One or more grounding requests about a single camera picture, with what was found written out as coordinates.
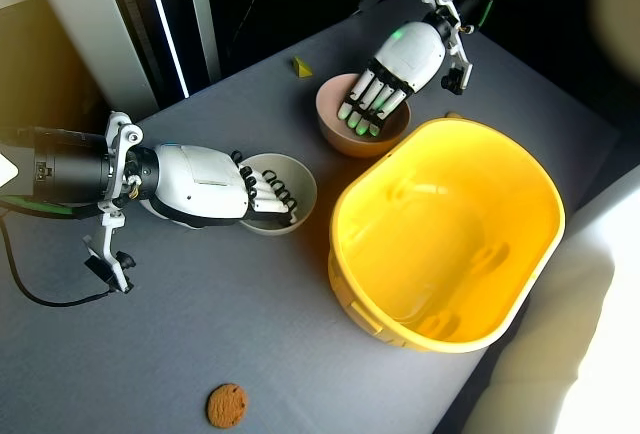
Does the wide white column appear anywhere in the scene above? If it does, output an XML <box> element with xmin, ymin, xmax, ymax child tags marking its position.
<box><xmin>22</xmin><ymin>0</ymin><xmax>161</xmax><ymax>115</ymax></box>

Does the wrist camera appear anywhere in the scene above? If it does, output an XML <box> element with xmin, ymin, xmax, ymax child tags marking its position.
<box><xmin>440</xmin><ymin>64</ymin><xmax>474</xmax><ymax>96</ymax></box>
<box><xmin>83</xmin><ymin>251</ymin><xmax>137</xmax><ymax>295</ymax></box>

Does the blurred white foreground shell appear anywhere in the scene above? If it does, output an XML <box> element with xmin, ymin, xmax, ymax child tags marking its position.
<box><xmin>432</xmin><ymin>163</ymin><xmax>640</xmax><ymax>434</ymax></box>

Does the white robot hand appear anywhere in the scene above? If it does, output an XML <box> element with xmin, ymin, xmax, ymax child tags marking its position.
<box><xmin>337</xmin><ymin>21</ymin><xmax>447</xmax><ymax>138</ymax></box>
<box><xmin>139</xmin><ymin>142</ymin><xmax>301</xmax><ymax>230</ymax></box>

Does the large pink bowl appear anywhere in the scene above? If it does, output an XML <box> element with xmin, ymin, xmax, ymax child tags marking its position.
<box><xmin>314</xmin><ymin>72</ymin><xmax>412</xmax><ymax>159</ymax></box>

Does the brown round cookie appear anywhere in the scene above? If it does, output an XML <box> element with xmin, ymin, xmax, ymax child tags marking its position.
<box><xmin>205</xmin><ymin>382</ymin><xmax>249</xmax><ymax>429</ymax></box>

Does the blurred beige foreground edge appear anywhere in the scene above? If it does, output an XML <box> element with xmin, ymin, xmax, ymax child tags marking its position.
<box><xmin>587</xmin><ymin>0</ymin><xmax>640</xmax><ymax>105</ymax></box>

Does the small white bowl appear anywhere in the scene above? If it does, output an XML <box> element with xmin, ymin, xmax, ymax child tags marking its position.
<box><xmin>238</xmin><ymin>152</ymin><xmax>319</xmax><ymax>237</ymax></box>

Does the black camera cable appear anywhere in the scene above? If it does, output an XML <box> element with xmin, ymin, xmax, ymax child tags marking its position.
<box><xmin>0</xmin><ymin>213</ymin><xmax>114</xmax><ymax>308</ymax></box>

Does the yellow plastic tub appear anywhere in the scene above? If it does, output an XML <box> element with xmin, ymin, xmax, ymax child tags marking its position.
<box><xmin>327</xmin><ymin>117</ymin><xmax>567</xmax><ymax>354</ymax></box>

